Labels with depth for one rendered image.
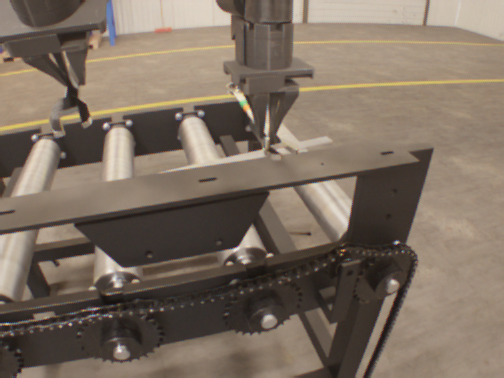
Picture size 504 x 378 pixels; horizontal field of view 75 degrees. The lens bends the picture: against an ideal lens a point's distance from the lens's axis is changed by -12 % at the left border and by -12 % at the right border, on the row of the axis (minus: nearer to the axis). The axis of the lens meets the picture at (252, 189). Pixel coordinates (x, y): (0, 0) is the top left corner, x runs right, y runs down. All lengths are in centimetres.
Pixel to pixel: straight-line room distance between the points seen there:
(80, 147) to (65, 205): 103
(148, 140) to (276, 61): 120
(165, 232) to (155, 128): 95
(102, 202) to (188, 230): 18
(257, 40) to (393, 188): 47
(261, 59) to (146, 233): 37
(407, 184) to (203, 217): 43
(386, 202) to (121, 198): 52
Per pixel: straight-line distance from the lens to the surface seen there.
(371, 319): 107
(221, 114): 159
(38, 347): 90
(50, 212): 60
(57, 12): 34
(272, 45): 44
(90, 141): 160
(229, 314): 77
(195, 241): 70
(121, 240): 68
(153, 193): 58
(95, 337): 78
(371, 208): 79
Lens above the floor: 148
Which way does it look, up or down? 33 degrees down
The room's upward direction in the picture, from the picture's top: straight up
